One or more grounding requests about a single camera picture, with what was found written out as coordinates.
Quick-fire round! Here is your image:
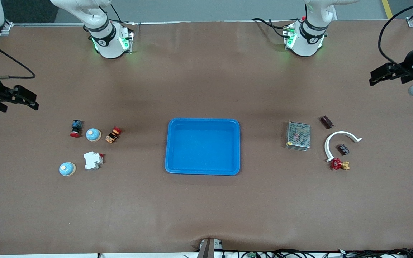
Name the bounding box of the blue service bell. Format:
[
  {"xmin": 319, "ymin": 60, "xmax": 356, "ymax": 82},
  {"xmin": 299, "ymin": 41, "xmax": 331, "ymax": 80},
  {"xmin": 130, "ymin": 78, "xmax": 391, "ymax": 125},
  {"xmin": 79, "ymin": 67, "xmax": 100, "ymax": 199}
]
[
  {"xmin": 85, "ymin": 128, "xmax": 102, "ymax": 142},
  {"xmin": 59, "ymin": 162, "xmax": 76, "ymax": 177}
]

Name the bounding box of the blue plastic tray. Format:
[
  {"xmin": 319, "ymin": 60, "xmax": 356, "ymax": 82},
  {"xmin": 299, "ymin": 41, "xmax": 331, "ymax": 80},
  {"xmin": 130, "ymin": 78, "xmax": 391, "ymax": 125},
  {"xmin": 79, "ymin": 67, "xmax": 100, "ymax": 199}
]
[{"xmin": 165, "ymin": 118, "xmax": 241, "ymax": 176}]

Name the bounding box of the red mushroom emergency stop button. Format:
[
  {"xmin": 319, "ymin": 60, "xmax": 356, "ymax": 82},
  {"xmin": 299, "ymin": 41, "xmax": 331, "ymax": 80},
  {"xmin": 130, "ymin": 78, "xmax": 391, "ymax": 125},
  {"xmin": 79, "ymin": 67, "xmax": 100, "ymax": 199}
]
[{"xmin": 70, "ymin": 120, "xmax": 84, "ymax": 138}]

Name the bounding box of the white curved plastic clamp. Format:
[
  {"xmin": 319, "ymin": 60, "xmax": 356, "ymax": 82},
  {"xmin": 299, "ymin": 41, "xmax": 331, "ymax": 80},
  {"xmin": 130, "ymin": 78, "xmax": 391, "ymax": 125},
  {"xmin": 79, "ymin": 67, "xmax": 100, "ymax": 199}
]
[{"xmin": 324, "ymin": 131, "xmax": 363, "ymax": 162}]

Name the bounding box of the white circuit breaker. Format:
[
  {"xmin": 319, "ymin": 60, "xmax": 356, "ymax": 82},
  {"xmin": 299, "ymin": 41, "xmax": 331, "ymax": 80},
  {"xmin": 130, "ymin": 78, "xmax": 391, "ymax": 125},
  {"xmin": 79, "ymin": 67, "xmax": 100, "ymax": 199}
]
[{"xmin": 84, "ymin": 151, "xmax": 104, "ymax": 171}]

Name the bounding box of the metal mesh power supply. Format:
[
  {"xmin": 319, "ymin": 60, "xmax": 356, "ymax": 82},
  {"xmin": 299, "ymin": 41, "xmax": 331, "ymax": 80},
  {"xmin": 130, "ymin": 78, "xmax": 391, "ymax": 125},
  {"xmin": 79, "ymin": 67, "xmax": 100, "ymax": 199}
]
[{"xmin": 285, "ymin": 121, "xmax": 312, "ymax": 152}]

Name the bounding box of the brown table mat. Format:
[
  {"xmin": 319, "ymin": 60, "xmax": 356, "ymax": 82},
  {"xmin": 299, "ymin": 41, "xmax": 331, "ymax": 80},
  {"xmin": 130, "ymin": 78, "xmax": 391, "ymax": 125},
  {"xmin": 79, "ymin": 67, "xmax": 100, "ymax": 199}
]
[{"xmin": 0, "ymin": 20, "xmax": 413, "ymax": 255}]

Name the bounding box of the grey metal table clamp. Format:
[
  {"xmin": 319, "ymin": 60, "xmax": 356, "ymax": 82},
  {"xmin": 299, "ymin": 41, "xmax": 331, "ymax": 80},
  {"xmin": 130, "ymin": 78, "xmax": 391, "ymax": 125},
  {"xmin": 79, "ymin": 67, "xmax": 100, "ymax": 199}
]
[{"xmin": 196, "ymin": 237, "xmax": 223, "ymax": 258}]

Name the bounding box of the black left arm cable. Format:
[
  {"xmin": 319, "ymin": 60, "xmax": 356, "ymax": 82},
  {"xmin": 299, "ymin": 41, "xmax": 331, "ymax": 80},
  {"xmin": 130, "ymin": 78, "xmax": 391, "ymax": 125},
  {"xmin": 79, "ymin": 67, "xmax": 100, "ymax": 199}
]
[{"xmin": 378, "ymin": 0, "xmax": 413, "ymax": 66}]

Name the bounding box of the red yellow push button switch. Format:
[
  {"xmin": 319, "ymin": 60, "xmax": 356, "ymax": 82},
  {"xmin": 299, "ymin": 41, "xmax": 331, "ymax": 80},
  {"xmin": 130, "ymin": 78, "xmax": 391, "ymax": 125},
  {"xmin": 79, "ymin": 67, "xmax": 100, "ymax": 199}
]
[{"xmin": 105, "ymin": 126, "xmax": 122, "ymax": 144}]

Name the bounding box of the brass valve with red handle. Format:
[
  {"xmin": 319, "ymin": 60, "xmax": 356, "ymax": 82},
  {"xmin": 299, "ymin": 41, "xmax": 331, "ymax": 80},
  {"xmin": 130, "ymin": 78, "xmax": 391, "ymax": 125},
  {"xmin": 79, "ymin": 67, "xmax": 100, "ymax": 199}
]
[{"xmin": 330, "ymin": 158, "xmax": 351, "ymax": 171}]

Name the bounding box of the black right base cable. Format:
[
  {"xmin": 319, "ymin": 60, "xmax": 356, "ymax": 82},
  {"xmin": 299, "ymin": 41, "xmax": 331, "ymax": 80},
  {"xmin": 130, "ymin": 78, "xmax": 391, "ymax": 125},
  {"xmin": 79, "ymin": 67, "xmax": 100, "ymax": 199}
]
[{"xmin": 99, "ymin": 3, "xmax": 135, "ymax": 25}]

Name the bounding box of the black base cable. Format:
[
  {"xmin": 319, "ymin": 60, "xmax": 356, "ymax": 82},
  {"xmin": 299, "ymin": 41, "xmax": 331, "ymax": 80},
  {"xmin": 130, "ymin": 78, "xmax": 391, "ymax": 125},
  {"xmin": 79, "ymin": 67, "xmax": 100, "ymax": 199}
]
[
  {"xmin": 99, "ymin": 3, "xmax": 135, "ymax": 25},
  {"xmin": 252, "ymin": 17, "xmax": 290, "ymax": 39}
]

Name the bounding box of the black left base cable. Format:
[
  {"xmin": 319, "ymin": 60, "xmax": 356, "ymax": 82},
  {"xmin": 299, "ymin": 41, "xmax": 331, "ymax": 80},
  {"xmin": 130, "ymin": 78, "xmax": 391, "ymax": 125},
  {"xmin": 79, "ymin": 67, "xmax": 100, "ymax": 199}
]
[{"xmin": 252, "ymin": 17, "xmax": 290, "ymax": 39}]

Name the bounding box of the black tangled cable bundle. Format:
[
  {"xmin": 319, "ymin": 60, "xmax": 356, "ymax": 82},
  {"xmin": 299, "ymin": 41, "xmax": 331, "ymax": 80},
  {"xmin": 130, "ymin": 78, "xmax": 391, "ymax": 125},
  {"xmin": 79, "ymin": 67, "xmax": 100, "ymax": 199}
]
[{"xmin": 221, "ymin": 248, "xmax": 413, "ymax": 258}]

